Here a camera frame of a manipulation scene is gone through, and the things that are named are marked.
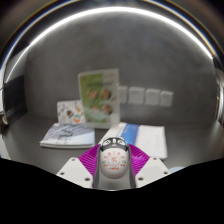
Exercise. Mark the white card with colourful stickers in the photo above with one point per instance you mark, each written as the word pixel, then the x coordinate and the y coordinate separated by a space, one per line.
pixel 70 112

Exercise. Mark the white printed computer mouse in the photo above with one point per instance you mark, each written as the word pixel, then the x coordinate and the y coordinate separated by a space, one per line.
pixel 114 160

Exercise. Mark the black flat panel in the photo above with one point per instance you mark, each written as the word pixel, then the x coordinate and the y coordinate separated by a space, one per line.
pixel 14 96

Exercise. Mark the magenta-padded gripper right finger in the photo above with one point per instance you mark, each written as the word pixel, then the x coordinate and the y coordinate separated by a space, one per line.
pixel 151 171

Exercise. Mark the black desk clamp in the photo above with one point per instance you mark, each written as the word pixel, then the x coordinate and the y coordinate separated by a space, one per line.
pixel 3 119

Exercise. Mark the green menu sign stand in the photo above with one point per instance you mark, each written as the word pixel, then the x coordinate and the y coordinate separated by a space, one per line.
pixel 99 96

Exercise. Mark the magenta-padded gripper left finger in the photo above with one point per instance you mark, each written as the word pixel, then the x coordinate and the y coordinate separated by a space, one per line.
pixel 76 171

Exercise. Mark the grey covered book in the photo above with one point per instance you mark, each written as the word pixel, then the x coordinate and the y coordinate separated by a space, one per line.
pixel 68 135

